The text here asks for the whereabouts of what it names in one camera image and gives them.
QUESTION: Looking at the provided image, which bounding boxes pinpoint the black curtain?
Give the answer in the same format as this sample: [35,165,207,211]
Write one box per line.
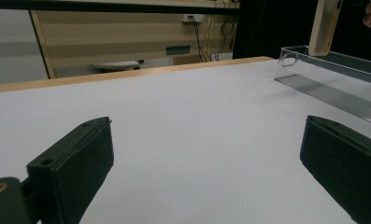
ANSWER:
[232,0,371,61]

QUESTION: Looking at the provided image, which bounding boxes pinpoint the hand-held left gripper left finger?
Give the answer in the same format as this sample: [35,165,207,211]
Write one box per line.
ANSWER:
[26,116,115,224]

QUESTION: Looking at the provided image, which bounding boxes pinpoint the light wooden desk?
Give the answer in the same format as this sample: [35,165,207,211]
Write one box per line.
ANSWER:
[28,0,240,79]

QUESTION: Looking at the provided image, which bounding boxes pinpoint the grey chair base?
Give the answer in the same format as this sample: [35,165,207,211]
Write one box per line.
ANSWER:
[92,60,141,72]

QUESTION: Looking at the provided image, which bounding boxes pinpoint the bundle of hanging cables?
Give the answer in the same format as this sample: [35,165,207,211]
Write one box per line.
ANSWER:
[188,14,238,63]

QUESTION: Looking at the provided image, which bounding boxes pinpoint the clear plastic tray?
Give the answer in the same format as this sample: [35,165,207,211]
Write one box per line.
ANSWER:
[274,45,371,128]

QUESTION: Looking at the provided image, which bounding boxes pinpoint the white cabinet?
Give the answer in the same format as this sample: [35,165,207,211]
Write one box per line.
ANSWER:
[0,8,50,87]

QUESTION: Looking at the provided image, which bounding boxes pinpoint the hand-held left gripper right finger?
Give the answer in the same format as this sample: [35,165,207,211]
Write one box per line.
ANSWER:
[299,115,371,224]

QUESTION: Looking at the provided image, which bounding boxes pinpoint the white wall socket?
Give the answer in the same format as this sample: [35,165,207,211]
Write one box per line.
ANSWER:
[181,13,206,23]

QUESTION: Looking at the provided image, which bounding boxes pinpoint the beige phone case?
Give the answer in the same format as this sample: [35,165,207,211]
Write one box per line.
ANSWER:
[307,0,343,57]

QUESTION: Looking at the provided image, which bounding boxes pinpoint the black horizontal frame bar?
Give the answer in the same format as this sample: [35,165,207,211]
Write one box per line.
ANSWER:
[0,0,240,16]

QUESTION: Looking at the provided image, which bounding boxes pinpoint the wooden table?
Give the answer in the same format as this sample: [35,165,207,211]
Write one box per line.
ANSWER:
[0,55,274,95]

